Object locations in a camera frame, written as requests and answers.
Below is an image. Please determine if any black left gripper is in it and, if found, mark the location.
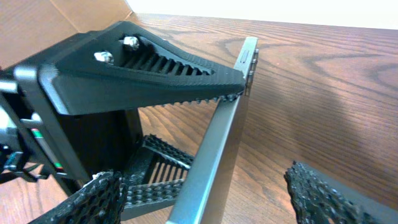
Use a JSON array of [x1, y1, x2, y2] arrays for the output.
[[1, 21, 246, 195]]

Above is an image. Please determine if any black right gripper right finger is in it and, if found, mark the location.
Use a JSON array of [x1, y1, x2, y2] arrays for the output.
[[284, 161, 397, 224]]

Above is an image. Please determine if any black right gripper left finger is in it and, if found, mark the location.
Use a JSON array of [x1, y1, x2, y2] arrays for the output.
[[31, 171, 127, 224]]

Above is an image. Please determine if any brown cardboard box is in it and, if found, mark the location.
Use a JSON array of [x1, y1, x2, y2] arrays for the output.
[[1, 0, 132, 69]]

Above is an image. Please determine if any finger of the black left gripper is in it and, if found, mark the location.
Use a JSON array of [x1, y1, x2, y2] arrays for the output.
[[121, 134, 195, 221]]

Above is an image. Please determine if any grey Galaxy smartphone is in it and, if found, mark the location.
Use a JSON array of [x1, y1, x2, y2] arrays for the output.
[[167, 37, 259, 224]]

